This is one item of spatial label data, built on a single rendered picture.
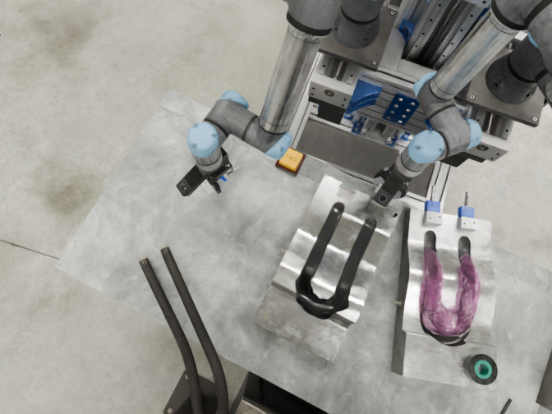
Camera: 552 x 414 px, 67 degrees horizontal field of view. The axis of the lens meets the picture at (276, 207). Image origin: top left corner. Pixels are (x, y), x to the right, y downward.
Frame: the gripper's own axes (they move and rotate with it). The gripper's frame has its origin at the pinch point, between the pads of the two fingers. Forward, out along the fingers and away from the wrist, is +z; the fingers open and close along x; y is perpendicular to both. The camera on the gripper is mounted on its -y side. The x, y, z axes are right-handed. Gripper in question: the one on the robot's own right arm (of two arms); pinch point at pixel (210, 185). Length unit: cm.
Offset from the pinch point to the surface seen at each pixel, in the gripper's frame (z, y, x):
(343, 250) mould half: -3.7, 19.3, -42.1
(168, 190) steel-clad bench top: 4.6, -11.6, 8.3
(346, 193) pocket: -1.7, 32.2, -28.8
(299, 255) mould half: -6.7, 7.2, -35.2
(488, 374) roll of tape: -10, 27, -92
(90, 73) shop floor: 85, -6, 123
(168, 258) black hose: 0.7, -23.8, -10.9
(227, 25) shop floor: 85, 74, 102
